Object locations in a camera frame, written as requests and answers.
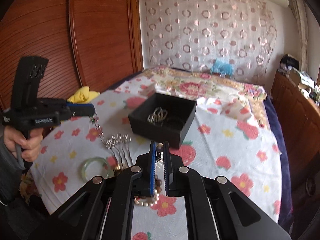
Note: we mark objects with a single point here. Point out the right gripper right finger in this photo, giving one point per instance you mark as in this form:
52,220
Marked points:
168,170

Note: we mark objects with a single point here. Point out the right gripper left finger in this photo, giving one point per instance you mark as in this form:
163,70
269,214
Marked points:
152,164

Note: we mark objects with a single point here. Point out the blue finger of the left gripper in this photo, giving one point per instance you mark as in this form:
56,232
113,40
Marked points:
75,114
81,107

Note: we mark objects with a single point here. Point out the rhinestone hair comb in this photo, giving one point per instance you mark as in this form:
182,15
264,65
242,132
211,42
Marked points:
118,144

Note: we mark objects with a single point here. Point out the green jade bangle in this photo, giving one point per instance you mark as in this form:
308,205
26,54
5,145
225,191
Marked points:
96,166

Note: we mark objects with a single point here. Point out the black square jewelry box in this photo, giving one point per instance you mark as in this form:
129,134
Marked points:
163,118

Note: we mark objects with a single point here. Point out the person's left hand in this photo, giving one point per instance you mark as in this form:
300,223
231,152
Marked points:
31,147

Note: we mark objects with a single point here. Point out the yellow plush toy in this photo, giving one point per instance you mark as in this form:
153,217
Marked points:
83,95

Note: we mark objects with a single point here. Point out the floral beige blanket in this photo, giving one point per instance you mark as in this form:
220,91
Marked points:
218,95

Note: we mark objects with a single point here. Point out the wooden louvered wardrobe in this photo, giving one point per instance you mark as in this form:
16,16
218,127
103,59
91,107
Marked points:
92,43

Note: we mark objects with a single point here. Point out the pink circle sheer curtain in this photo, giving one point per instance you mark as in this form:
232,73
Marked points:
195,35

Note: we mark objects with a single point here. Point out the wooden sideboard cabinet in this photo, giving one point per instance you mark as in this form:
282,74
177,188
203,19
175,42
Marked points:
299,119

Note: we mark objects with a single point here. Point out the cardboard box on cabinet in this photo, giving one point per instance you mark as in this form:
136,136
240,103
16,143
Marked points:
300,80

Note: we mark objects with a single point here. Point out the dark clothes pile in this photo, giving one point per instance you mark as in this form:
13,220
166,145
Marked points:
287,64

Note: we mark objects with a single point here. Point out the beige patterned window curtain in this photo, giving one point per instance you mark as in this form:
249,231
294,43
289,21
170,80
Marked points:
299,12

